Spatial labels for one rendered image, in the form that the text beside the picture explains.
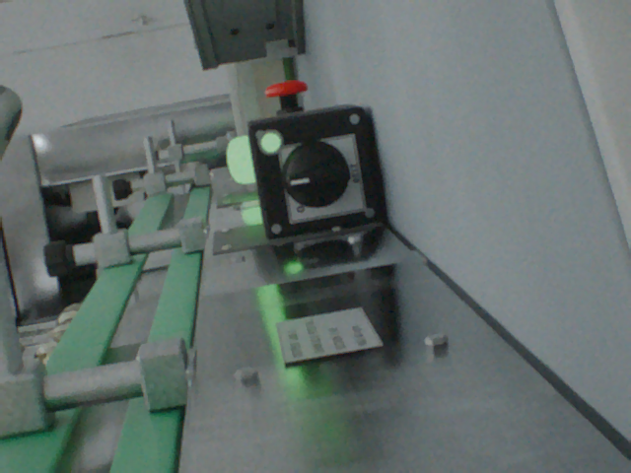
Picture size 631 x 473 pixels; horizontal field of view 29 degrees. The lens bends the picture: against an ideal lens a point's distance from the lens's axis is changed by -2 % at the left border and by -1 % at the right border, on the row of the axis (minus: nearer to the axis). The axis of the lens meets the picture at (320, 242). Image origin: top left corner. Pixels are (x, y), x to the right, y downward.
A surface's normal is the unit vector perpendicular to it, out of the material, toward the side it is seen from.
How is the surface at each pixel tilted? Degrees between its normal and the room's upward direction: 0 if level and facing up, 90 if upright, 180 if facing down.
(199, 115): 90
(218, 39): 90
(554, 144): 0
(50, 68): 90
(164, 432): 90
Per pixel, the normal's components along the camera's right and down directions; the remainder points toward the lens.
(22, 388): 0.07, 0.14
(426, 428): -0.16, -0.98
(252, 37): 0.18, 0.90
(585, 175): -0.98, 0.17
